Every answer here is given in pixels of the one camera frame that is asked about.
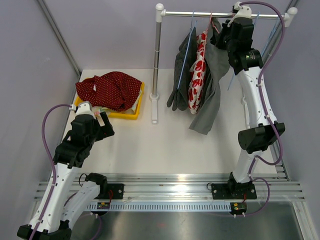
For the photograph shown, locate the pastel floral skirt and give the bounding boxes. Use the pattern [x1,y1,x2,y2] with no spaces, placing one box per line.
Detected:
[92,90,143,119]

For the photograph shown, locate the pink hanger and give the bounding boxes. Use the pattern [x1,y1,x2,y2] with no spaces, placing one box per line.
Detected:
[203,11,213,59]
[211,17,221,34]

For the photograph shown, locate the red white polka-dot skirt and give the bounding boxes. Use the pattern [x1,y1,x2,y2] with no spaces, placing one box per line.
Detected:
[75,71,142,112]

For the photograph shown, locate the plain grey skirt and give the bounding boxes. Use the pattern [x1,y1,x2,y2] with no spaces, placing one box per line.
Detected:
[189,25,230,135]

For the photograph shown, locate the blue hanger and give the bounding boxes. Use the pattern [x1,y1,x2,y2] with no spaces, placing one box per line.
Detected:
[227,11,261,91]
[177,11,198,90]
[261,17,281,57]

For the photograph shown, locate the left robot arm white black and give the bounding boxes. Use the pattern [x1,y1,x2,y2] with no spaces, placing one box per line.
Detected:
[17,112,115,240]

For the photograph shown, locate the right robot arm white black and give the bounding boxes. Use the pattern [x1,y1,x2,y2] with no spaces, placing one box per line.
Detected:
[211,17,285,200]

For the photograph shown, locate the white red floral skirt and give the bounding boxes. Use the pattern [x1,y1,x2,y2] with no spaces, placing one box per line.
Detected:
[188,29,208,115]

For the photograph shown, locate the dark grey dotted skirt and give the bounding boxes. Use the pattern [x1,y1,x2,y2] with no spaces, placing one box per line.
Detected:
[166,28,197,111]

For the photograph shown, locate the yellow plastic tray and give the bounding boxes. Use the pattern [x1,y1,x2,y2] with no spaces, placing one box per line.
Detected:
[73,77,146,121]

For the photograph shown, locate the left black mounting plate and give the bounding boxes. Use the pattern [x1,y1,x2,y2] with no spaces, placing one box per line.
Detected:
[96,183,125,200]

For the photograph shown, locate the black mounting plate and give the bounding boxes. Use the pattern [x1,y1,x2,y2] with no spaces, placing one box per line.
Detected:
[96,183,125,200]
[211,182,257,200]

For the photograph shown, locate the silver white clothes rack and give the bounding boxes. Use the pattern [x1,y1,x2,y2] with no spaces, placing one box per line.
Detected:
[149,0,299,124]

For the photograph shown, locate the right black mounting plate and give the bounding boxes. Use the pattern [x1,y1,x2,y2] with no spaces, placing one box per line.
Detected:
[211,182,257,200]

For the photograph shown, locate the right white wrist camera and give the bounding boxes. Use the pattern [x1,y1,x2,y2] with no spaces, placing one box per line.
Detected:
[227,1,252,28]

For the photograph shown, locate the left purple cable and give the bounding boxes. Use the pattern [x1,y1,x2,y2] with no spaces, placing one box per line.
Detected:
[27,104,103,240]

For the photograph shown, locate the white slotted cable duct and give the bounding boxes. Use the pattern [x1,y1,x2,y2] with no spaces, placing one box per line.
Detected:
[85,202,231,212]

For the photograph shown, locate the aluminium rail base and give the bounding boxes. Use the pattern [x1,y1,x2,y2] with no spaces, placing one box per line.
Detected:
[34,172,307,203]

